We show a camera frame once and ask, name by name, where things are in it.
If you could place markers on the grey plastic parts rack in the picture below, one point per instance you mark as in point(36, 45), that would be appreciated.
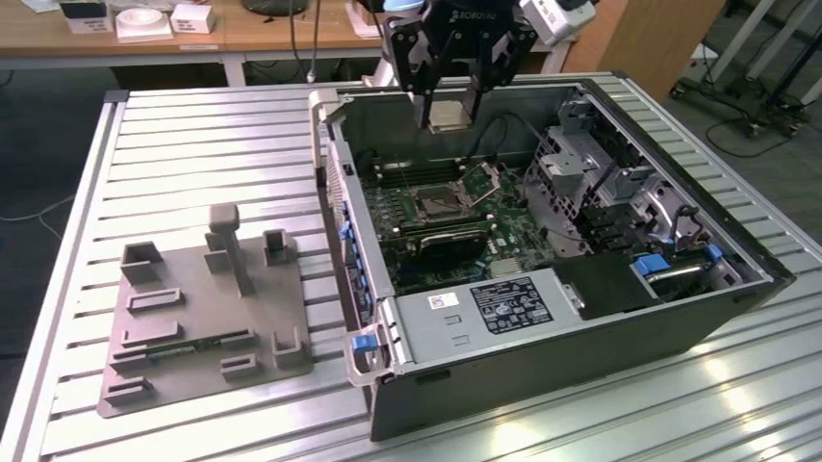
point(212, 308)

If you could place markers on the black RAM slot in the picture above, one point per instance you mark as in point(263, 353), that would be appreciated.
point(437, 232)
point(418, 182)
point(418, 175)
point(418, 170)
point(418, 164)
point(437, 223)

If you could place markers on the blue case latch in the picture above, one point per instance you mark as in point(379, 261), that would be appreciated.
point(363, 344)

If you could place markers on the silver finned heatsink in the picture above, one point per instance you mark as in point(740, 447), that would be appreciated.
point(511, 268)

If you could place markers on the wooden desk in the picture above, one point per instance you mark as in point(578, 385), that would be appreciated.
point(256, 41)

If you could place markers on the green RAM stick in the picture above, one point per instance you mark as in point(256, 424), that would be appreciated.
point(192, 345)

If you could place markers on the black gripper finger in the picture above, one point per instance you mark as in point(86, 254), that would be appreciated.
point(405, 53)
point(507, 53)

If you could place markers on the dark round object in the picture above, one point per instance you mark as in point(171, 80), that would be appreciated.
point(277, 5)

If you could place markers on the silver square CPU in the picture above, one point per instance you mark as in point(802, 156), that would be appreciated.
point(449, 115)

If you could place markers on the black graphics card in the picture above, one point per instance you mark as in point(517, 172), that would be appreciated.
point(450, 250)

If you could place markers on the black plastic shroud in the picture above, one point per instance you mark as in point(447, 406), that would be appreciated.
point(603, 284)

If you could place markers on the thin metal locking lever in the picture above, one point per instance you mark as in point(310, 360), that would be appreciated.
point(406, 178)

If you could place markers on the CPU socket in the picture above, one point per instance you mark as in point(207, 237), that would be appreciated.
point(443, 204)

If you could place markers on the grey power supply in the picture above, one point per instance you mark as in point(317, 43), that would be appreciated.
point(437, 332)

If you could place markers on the white printed box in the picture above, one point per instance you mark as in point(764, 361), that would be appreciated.
point(192, 19)

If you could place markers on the wheeled equipment stand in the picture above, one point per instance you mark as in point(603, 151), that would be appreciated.
point(777, 111)

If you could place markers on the blue disk carrier clip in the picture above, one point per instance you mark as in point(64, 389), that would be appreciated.
point(649, 269)

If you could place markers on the white tape roll holder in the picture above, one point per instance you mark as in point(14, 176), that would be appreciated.
point(144, 29)

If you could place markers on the green motherboard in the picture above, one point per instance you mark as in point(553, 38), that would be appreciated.
point(514, 231)

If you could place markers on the white box with black insert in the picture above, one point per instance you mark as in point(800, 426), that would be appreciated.
point(83, 24)

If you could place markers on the wooden cabinet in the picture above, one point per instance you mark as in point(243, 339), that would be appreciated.
point(642, 38)

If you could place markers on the metal disk bay cage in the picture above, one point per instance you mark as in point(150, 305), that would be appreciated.
point(565, 168)

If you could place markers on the black open PC case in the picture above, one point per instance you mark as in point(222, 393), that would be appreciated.
point(578, 385)

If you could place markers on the white box with dark lid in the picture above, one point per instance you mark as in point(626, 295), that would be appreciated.
point(363, 24)

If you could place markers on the small blue clip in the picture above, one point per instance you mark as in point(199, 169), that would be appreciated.
point(713, 253)

